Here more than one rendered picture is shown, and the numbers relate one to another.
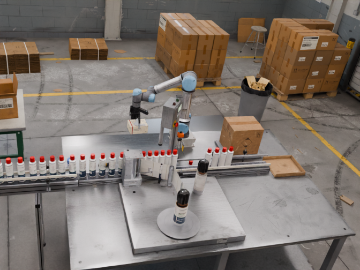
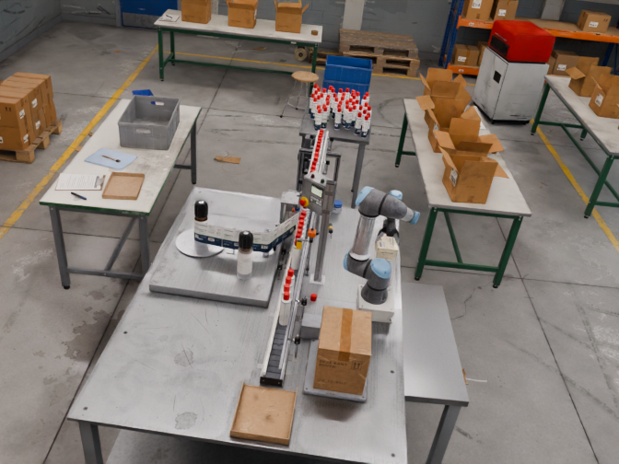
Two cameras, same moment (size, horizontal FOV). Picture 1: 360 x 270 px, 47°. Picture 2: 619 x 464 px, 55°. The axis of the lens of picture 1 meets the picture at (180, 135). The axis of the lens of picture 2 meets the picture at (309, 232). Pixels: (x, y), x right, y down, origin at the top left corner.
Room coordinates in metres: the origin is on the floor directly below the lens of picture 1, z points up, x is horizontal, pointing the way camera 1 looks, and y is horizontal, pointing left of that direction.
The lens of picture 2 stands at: (3.91, -2.61, 3.06)
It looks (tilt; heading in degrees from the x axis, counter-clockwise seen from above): 34 degrees down; 113
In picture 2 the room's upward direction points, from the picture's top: 7 degrees clockwise
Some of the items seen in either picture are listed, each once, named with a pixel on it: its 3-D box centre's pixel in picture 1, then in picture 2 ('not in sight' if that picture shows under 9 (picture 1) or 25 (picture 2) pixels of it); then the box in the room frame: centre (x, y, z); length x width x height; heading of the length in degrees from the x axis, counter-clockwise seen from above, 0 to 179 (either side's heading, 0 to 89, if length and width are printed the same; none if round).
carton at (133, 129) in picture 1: (137, 126); (386, 247); (3.17, 0.39, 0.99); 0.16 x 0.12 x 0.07; 114
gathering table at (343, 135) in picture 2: not in sight; (332, 161); (2.04, 2.21, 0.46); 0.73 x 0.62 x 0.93; 110
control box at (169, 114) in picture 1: (171, 113); (318, 193); (2.80, 0.09, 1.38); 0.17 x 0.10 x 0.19; 165
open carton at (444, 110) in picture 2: not in sight; (448, 126); (2.98, 2.55, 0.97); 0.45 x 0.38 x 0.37; 27
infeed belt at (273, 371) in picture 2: (179, 171); (293, 276); (2.76, -0.04, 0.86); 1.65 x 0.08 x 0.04; 110
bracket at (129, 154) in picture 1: (133, 154); (289, 198); (2.52, 0.32, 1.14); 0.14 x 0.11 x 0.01; 110
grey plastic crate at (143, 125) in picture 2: not in sight; (150, 121); (0.81, 1.09, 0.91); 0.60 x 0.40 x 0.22; 118
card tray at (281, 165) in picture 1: (283, 165); (264, 410); (3.11, -0.97, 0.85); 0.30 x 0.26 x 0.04; 110
